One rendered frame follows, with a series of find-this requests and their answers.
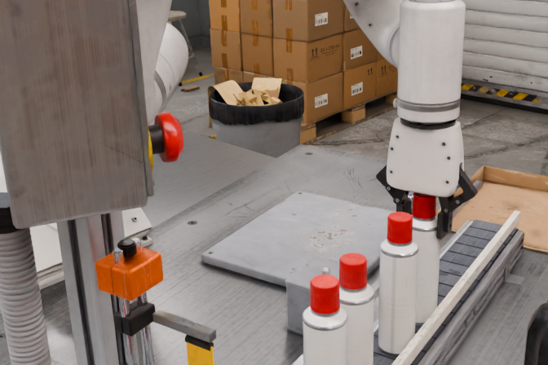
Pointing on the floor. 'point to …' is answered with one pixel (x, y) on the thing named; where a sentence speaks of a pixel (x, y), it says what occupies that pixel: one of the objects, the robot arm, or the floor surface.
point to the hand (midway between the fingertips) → (423, 220)
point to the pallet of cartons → (296, 37)
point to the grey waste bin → (262, 136)
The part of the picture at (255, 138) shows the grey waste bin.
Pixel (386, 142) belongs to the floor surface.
